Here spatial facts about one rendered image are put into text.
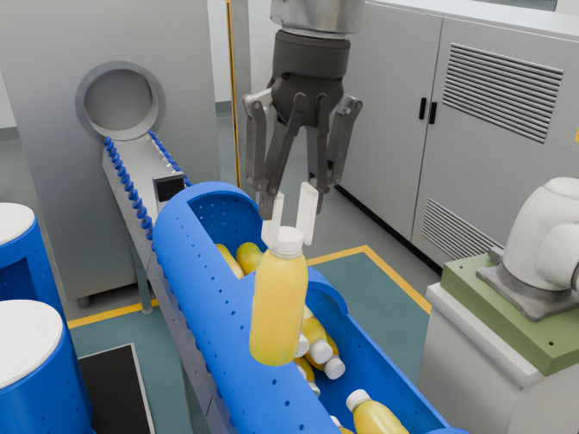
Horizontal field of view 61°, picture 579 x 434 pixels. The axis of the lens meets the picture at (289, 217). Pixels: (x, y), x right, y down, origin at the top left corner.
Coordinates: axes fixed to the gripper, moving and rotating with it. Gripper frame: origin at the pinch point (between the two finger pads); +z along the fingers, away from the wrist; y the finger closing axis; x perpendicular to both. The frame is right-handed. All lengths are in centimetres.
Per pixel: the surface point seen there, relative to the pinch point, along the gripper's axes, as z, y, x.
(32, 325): 48, 30, -52
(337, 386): 46, -23, -12
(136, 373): 133, -4, -118
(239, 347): 29.4, -0.6, -11.7
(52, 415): 62, 28, -39
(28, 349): 48, 31, -45
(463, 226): 82, -173, -114
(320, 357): 36.6, -17.1, -11.7
